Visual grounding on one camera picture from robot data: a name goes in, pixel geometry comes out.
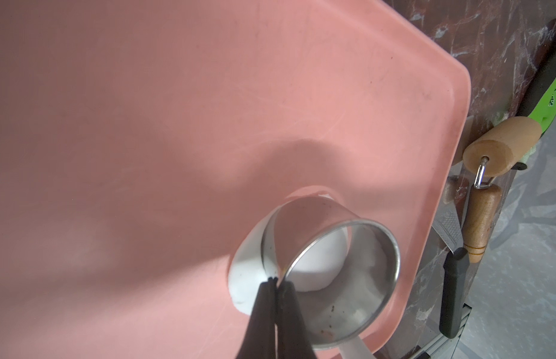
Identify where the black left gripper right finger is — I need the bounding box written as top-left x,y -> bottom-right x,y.
276,281 -> 317,359

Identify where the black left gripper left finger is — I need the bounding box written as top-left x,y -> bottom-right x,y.
236,278 -> 277,359

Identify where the white dough ball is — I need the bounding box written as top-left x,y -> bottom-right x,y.
228,195 -> 400,358

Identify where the round metal cutter ring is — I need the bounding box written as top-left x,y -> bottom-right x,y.
260,195 -> 402,351

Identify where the pink silicone mat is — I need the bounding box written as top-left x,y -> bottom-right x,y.
0,1 -> 471,358

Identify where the wooden rolling pin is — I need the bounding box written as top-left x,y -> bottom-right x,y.
462,117 -> 543,263

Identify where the round cut dumpling wrapper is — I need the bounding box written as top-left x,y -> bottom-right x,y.
286,228 -> 349,293

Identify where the green work glove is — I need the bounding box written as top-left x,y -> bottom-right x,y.
495,38 -> 556,176

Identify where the metal spatula black handle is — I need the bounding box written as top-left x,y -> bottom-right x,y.
431,206 -> 471,340

